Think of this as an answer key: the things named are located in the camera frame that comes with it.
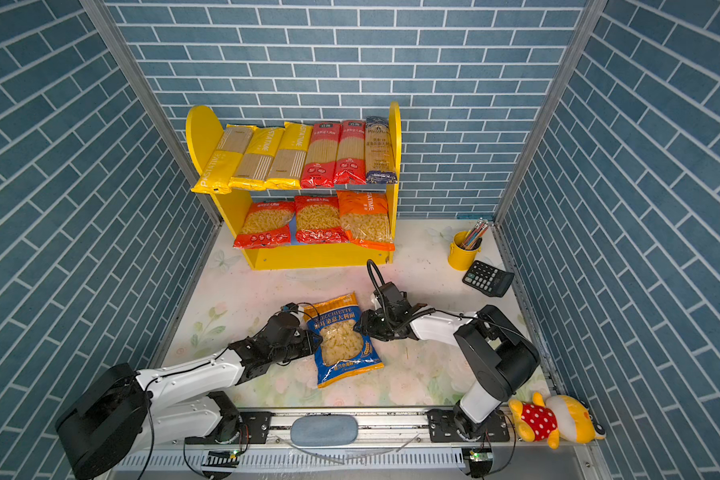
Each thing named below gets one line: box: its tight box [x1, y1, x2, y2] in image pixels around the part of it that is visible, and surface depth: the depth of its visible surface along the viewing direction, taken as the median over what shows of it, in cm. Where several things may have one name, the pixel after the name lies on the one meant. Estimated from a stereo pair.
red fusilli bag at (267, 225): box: [233, 201, 296, 249], surface depth 96 cm
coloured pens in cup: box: [461, 217, 489, 251], surface depth 101 cm
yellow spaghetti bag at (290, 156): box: [265, 121, 313, 190], surface depth 78 cm
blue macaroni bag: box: [304, 292, 385, 388], surface depth 86 cm
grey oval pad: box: [290, 414, 359, 447], surface depth 72 cm
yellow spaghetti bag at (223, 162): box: [192, 125, 258, 194], surface depth 77 cm
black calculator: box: [462, 260, 515, 298], surface depth 104 cm
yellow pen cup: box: [448, 230, 482, 271], surface depth 105 cm
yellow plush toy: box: [508, 392, 606, 450], surface depth 71 cm
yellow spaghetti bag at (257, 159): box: [228, 126, 285, 191], surface depth 77 cm
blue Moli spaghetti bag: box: [365, 116, 398, 185], surface depth 79 cm
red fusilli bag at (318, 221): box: [294, 196, 350, 245], surface depth 98 cm
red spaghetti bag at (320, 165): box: [301, 122, 341, 189], surface depth 78 cm
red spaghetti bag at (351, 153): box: [334, 120, 367, 185], surface depth 78 cm
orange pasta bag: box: [336, 190, 396, 251], surface depth 98 cm
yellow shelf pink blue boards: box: [186, 105, 224, 185], surface depth 72 cm
